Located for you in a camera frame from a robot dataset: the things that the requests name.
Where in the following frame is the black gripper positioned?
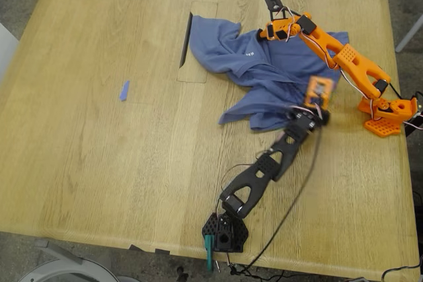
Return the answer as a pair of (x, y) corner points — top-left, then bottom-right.
(286, 106), (331, 131)

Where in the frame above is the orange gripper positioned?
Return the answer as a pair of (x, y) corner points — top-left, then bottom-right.
(258, 15), (303, 42)

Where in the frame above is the blue printed T-shirt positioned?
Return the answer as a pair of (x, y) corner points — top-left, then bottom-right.
(188, 15), (350, 131)

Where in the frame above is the black table clamp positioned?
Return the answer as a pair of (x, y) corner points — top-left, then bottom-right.
(403, 90), (423, 137)

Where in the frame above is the white metal furniture leg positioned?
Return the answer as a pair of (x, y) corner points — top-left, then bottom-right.
(395, 14), (423, 53)

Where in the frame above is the short blue tape piece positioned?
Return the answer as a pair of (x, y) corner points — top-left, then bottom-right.
(119, 80), (131, 102)

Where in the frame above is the teal table clamp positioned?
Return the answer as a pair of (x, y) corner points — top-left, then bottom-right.
(204, 234), (215, 272)

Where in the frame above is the white panel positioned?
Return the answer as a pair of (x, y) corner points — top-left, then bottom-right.
(0, 22), (20, 83)

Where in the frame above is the grey plastic chair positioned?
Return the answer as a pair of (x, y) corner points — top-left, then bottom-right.
(18, 238), (139, 282)

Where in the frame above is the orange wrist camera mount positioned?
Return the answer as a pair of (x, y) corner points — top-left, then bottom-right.
(303, 75), (333, 110)

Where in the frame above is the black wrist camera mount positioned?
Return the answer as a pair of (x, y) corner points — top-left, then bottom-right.
(263, 0), (297, 22)

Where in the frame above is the black camera cable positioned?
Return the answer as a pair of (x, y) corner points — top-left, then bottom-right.
(231, 106), (327, 276)

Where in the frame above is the wooden cable hatch lid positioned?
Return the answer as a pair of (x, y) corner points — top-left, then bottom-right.
(176, 0), (219, 84)

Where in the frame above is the tangled thin cable bundle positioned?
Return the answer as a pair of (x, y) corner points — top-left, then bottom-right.
(226, 260), (288, 282)

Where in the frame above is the black power cable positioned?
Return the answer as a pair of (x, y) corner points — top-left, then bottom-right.
(381, 255), (423, 282)

